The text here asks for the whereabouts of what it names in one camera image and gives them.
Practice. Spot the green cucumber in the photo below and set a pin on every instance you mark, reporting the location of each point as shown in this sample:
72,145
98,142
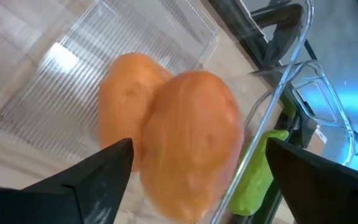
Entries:
253,186

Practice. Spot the orange sweet potato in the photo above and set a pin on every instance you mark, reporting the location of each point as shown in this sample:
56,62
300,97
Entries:
191,140
126,93

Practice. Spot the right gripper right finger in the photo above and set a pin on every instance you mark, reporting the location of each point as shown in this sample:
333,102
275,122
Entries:
322,193

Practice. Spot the clear plastic bin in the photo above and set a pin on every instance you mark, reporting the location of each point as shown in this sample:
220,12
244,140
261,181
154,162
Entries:
73,77
315,102

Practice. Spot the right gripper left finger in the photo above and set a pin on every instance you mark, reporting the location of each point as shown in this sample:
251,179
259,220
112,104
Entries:
73,193

